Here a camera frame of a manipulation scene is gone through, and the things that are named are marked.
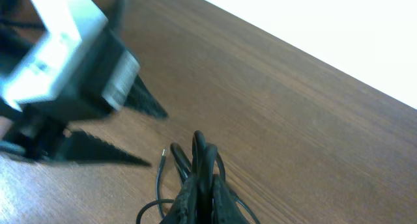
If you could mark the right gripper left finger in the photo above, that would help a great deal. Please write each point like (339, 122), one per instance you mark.
(184, 207)

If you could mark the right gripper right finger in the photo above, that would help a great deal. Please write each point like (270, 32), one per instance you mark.
(224, 207)

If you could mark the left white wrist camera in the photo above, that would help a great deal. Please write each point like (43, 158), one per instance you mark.
(72, 26)

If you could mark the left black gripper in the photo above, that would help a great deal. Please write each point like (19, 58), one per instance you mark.
(105, 81)

